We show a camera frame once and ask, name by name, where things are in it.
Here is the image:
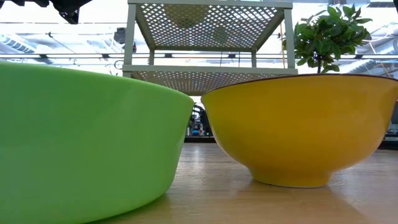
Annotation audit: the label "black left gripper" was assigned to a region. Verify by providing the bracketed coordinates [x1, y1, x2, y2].
[0, 0, 93, 25]

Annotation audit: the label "green plastic mini bowl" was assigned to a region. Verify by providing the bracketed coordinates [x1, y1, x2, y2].
[0, 60, 195, 224]

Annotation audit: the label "yellow mini bowl dark rim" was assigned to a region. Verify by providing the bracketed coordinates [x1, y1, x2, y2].
[200, 73, 398, 189]

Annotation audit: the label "pale green metal shelf rack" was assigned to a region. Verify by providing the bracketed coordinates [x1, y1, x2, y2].
[122, 0, 299, 96]

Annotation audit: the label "small round dark object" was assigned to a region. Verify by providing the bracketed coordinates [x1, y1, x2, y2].
[213, 26, 231, 43]

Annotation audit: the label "black background robot arms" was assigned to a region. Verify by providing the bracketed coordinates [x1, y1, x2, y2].
[189, 104, 214, 137]

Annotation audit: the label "green tree in black pot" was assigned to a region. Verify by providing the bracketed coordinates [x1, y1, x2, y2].
[292, 3, 373, 75]

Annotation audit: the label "grey overhead rail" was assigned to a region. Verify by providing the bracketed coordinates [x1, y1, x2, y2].
[0, 52, 398, 60]

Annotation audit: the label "black hanging camera device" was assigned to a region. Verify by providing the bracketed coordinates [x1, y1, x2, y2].
[113, 27, 137, 54]

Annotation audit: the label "silver ventilation duct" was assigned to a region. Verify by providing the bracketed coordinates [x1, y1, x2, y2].
[0, 32, 37, 55]
[348, 58, 398, 77]

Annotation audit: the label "black aluminium table frame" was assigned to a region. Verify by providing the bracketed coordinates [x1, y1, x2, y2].
[183, 136, 398, 151]

